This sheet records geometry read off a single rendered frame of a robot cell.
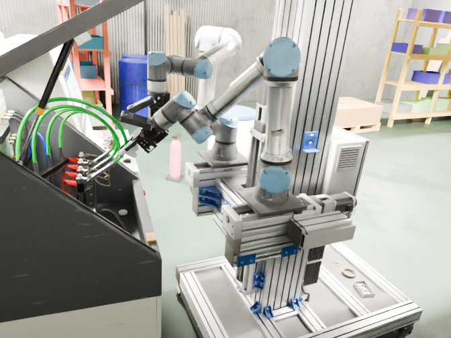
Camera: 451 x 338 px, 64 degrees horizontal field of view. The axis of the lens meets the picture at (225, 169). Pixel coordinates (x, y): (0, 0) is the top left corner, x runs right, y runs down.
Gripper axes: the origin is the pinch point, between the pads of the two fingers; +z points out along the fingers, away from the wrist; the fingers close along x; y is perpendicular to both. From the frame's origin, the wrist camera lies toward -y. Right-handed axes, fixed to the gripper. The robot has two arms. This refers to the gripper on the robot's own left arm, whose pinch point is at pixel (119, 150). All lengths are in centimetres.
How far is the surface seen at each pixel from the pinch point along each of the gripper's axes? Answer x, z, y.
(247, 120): 230, 10, 142
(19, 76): 30, 19, -42
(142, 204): 0.5, 14.9, 24.8
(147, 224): -15.9, 9.5, 25.0
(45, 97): -29.8, -17.1, -33.1
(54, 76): -28, -23, -35
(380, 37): 782, -258, 474
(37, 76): 31, 15, -37
